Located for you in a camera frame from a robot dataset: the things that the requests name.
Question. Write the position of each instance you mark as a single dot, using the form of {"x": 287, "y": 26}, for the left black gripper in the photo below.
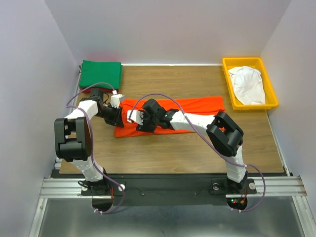
{"x": 117, "y": 119}

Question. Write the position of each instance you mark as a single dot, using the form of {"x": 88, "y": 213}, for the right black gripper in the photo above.
{"x": 144, "y": 128}

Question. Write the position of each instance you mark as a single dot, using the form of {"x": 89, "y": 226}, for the orange t shirt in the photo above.
{"x": 209, "y": 105}

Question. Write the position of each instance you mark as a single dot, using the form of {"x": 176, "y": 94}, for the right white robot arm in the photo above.
{"x": 219, "y": 131}

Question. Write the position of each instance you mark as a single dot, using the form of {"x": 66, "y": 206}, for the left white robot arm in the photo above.
{"x": 73, "y": 139}

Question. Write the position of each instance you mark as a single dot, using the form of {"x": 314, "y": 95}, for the folded dark red t shirt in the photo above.
{"x": 88, "y": 90}

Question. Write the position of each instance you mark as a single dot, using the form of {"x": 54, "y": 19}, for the folded green t shirt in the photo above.
{"x": 94, "y": 72}

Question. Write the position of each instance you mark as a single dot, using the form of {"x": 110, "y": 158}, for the white t shirt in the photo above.
{"x": 247, "y": 85}

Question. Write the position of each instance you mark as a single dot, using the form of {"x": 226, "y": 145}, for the yellow plastic bin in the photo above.
{"x": 256, "y": 63}

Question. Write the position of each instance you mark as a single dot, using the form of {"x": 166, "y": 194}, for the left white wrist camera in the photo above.
{"x": 116, "y": 100}

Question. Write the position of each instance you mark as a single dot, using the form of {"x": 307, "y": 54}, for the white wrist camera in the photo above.
{"x": 135, "y": 116}
{"x": 116, "y": 100}

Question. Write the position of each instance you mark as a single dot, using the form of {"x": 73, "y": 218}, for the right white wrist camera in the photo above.
{"x": 135, "y": 116}

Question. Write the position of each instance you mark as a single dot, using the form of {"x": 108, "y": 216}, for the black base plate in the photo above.
{"x": 168, "y": 190}

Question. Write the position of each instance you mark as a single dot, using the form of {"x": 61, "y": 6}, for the aluminium rail frame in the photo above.
{"x": 282, "y": 186}

